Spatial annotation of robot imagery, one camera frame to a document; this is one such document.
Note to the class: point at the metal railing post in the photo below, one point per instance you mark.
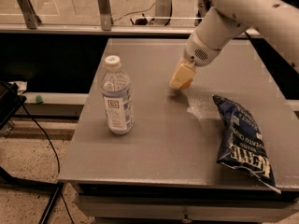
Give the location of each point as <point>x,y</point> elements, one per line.
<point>31,19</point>
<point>105,14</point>

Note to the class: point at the clear plastic water bottle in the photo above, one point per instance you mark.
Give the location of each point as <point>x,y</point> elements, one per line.
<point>116,92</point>

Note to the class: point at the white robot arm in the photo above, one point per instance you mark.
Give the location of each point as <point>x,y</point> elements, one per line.
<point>276,21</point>

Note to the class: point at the orange fruit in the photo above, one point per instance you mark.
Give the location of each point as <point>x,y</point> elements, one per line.
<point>187,84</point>

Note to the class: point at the blue potato chip bag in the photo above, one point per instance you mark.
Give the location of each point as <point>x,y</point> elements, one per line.
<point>242,145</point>

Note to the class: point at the middle metal railing post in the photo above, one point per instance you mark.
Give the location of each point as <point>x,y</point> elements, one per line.
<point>105,14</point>

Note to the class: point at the small green object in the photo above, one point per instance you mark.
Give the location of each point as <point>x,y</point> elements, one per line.
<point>39,99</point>

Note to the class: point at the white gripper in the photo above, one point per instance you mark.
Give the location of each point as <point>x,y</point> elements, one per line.
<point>198,54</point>

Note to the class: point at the left metal railing post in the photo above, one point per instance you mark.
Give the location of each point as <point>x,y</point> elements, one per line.
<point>31,19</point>

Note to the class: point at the black stand leg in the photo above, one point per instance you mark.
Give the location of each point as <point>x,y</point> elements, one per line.
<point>8,181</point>

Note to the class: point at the black equipment at left edge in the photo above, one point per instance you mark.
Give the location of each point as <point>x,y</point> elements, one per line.
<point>10,101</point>

